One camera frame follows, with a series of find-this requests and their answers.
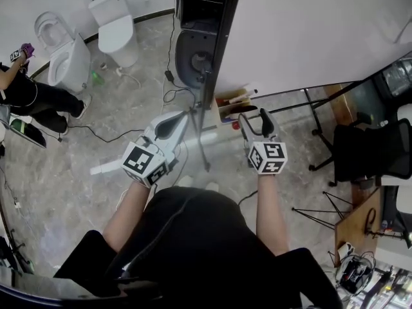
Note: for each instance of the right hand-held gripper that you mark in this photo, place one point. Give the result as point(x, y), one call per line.
point(267, 158)

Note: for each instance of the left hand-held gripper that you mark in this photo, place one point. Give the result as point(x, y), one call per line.
point(141, 161)

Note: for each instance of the white whiteboard with black frame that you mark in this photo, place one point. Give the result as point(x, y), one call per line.
point(309, 34)

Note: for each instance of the person's left forearm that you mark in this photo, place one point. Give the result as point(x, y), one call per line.
point(127, 217)

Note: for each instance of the person's right forearm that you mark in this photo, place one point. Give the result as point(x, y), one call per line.
point(272, 214)

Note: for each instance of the black whiteboard stand leg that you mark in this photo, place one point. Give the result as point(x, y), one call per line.
point(318, 130)

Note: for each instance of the white marker pen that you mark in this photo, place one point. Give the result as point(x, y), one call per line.
point(244, 96)

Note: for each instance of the wooden holder box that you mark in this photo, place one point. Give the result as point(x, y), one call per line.
point(225, 113)

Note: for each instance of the person's white shoe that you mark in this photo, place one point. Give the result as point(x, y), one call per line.
point(212, 186)
point(185, 181)

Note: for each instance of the black power adapter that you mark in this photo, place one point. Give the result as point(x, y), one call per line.
point(169, 76)

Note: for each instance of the black appliance dock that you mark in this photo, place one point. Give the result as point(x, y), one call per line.
point(196, 56)

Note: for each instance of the green plastic bottle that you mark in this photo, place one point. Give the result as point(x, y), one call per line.
point(97, 78)

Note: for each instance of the small dark cup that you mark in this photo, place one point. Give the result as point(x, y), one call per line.
point(103, 65)

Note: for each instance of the black hairpin table legs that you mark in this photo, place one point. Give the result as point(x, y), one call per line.
point(325, 209)

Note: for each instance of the white toilet with closed lid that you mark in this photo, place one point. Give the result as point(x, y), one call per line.
point(116, 34)

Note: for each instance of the black office chair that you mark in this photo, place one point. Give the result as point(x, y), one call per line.
point(370, 150)

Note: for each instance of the person's black clothing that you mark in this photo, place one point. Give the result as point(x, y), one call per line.
point(199, 249)

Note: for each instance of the white toilet with open lid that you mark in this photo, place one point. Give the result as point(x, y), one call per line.
point(67, 60)

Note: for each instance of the wooden side table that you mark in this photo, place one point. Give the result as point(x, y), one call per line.
point(357, 224)

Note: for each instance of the black and green bag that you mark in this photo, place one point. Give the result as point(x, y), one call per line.
point(30, 134)

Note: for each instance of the purple cloth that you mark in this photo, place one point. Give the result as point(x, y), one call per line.
point(27, 49)

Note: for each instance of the white plug adapter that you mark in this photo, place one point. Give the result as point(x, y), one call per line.
point(17, 204)

